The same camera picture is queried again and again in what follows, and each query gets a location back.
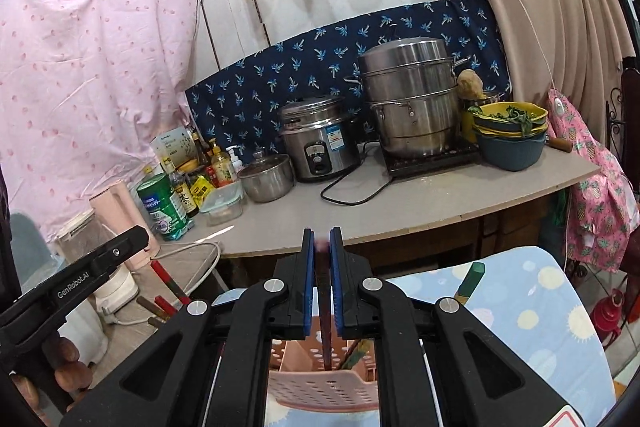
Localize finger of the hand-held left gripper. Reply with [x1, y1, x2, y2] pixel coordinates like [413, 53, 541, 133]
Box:
[96, 227, 151, 274]

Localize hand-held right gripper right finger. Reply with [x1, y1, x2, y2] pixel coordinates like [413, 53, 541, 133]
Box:
[327, 229, 576, 427]

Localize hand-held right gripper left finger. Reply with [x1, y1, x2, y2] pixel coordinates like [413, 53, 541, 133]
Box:
[65, 228, 319, 427]

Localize pink perforated utensil holder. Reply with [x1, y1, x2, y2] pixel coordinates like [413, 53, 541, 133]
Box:
[267, 314, 382, 414]

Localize person's left hand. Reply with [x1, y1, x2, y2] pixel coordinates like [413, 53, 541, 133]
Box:
[10, 336, 94, 427]

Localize pink electric kettle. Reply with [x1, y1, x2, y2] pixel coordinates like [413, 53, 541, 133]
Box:
[90, 184, 161, 273]

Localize white blender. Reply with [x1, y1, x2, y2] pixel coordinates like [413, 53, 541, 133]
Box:
[52, 211, 140, 317]

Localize green tin can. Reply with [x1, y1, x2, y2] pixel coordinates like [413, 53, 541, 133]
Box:
[136, 172, 193, 243]

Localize dark soy sauce bottle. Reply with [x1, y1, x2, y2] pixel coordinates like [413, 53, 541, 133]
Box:
[167, 162, 201, 218]

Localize clear glass food container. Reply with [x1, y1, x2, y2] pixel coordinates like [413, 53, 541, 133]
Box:
[202, 184, 246, 228]

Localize white green printed packet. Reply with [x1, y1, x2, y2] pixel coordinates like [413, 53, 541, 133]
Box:
[152, 127, 198, 168]

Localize small steel lidded pot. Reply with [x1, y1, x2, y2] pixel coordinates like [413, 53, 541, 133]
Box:
[236, 151, 295, 204]

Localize dark glass bottle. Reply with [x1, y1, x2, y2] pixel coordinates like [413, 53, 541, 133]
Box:
[190, 132, 211, 168]

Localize yellow oil bottle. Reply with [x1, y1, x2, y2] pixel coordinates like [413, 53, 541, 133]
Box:
[207, 139, 236, 188]

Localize white pump bottle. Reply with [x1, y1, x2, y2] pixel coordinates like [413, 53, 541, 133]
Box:
[226, 146, 246, 175]

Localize steel rice cooker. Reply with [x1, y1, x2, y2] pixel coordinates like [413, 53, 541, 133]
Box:
[277, 94, 362, 184]

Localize pink printed curtain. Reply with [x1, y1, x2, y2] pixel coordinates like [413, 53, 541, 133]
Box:
[0, 0, 203, 240]

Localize black induction cooker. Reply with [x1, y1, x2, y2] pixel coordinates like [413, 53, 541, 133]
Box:
[382, 139, 483, 180]

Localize navy palm print cloth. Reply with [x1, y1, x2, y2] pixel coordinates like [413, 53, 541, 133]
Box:
[184, 0, 513, 158]

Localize stacked steel steamer pot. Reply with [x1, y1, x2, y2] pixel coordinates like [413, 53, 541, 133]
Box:
[345, 37, 471, 160]

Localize blue dotted table cover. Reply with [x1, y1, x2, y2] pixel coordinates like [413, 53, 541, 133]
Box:
[212, 246, 617, 427]

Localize blue basin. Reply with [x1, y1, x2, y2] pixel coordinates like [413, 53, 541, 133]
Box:
[472, 127, 548, 172]

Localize tan loofah sponge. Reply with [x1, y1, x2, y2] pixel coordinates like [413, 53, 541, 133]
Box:
[457, 69, 485, 100]

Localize green leafy vegetables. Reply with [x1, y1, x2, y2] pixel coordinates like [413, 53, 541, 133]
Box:
[470, 104, 543, 135]

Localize yellow basin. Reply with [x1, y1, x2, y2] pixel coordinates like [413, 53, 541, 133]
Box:
[467, 102, 549, 134]

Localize pink pineapple print garment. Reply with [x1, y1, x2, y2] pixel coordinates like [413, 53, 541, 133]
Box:
[545, 88, 640, 280]

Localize red thermos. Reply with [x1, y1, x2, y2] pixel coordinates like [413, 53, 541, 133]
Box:
[590, 289, 626, 350]

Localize dark wooden chair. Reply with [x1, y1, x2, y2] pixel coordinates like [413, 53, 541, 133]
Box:
[605, 67, 640, 168]

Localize black power cable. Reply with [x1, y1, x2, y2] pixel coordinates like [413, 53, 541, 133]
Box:
[320, 142, 396, 206]

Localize wooden handled knife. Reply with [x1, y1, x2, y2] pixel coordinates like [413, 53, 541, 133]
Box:
[545, 134, 575, 154]

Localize white cord with switch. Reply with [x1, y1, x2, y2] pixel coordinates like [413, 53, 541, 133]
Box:
[462, 0, 568, 120]

